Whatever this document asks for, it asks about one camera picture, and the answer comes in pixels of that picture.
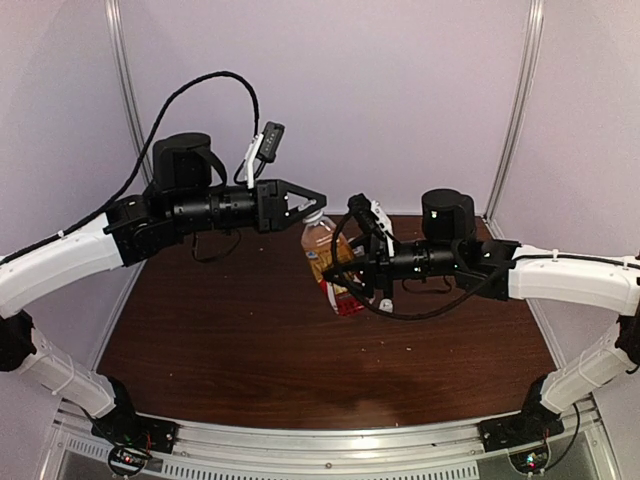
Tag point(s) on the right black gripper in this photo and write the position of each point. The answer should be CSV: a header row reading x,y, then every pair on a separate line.
x,y
376,272

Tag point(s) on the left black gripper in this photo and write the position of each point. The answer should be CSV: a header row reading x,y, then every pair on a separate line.
x,y
270,203

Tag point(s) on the white tea bottle cap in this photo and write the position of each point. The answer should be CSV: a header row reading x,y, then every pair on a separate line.
x,y
314,217

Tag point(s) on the amber tea bottle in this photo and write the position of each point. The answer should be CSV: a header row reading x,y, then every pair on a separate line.
x,y
316,242

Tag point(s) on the white flip bottle cap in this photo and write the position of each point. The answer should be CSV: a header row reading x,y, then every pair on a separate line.
x,y
386,305

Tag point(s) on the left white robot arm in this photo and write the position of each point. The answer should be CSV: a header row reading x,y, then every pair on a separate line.
x,y
189,194

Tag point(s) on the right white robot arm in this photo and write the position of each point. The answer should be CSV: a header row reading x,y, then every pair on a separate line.
x,y
500,270

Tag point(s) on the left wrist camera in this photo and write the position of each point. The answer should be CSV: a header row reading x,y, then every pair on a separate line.
x,y
261,152

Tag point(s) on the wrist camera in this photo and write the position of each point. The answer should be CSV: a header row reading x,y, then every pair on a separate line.
x,y
372,220
261,152

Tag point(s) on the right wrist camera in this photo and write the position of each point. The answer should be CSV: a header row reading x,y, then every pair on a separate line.
x,y
372,220

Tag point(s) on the front aluminium rail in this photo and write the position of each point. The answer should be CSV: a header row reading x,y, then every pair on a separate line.
x,y
450,450

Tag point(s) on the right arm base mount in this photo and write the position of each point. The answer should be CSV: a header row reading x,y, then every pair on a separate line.
x,y
525,436

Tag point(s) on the left aluminium frame post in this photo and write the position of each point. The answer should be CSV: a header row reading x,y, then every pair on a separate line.
x,y
116,33

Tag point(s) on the aluminium frame post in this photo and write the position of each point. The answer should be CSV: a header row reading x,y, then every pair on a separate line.
x,y
524,84
116,33

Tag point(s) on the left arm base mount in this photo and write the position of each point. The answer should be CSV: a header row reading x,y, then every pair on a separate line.
x,y
133,444

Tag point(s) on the right aluminium frame post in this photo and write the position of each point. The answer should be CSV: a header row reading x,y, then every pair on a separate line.
x,y
524,84

